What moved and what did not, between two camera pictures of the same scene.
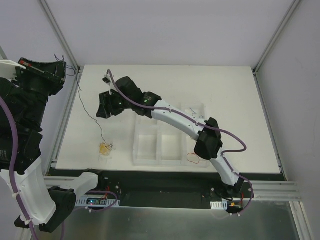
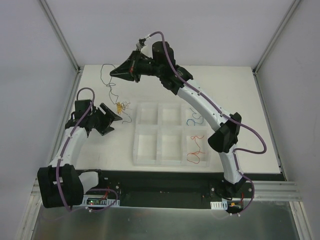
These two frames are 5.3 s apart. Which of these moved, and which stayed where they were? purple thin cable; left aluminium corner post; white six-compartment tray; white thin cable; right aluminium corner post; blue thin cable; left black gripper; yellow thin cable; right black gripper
Moved: blue thin cable; white thin cable; right black gripper; purple thin cable; yellow thin cable; left black gripper
Stayed: right aluminium corner post; white six-compartment tray; left aluminium corner post
